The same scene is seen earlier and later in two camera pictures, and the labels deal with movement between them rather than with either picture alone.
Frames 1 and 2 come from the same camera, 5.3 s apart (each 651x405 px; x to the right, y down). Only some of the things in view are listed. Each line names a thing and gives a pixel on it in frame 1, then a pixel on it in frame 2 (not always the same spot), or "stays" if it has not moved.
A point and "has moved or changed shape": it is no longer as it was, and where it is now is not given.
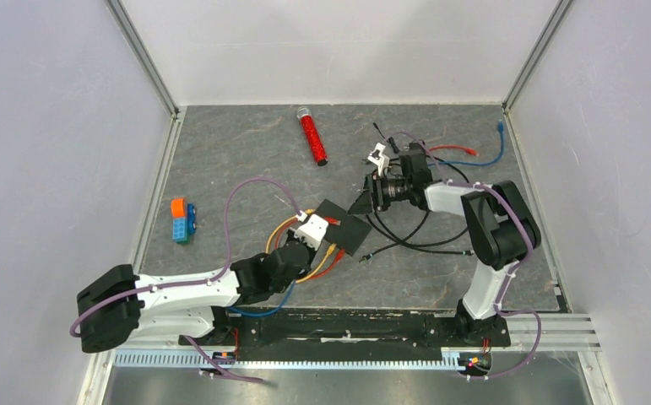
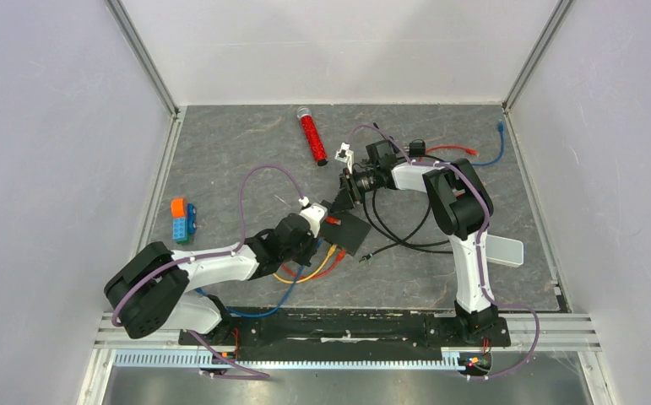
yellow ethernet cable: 330,251 stays
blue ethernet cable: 501,128 stays
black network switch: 349,235 stays
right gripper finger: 363,204 -> 342,202
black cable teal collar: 465,252 has moved or changed shape
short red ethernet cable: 329,219 stays
